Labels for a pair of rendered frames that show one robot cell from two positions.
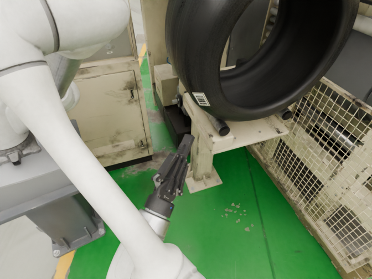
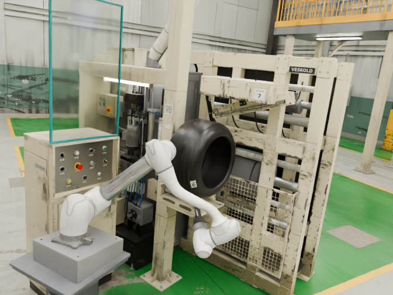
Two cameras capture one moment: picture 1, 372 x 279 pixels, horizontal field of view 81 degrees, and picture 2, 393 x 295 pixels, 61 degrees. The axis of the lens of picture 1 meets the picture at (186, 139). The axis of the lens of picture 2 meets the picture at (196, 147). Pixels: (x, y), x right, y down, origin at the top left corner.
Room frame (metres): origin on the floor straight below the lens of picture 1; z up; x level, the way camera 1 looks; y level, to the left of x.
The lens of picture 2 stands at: (-1.24, 1.16, 1.85)
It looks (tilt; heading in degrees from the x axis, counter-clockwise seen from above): 13 degrees down; 326
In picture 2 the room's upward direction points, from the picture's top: 6 degrees clockwise
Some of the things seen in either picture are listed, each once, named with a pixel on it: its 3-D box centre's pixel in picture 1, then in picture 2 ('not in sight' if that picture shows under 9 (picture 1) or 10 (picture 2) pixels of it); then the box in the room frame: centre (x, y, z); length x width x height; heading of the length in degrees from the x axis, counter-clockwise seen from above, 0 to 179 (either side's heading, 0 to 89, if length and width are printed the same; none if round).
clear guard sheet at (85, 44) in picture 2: not in sight; (88, 71); (1.13, 0.54, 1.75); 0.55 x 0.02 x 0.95; 109
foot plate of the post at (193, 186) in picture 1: (200, 173); (161, 275); (1.04, -0.11, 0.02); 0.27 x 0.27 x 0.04; 19
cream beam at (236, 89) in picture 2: not in sight; (240, 89); (0.79, -0.54, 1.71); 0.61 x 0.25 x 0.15; 19
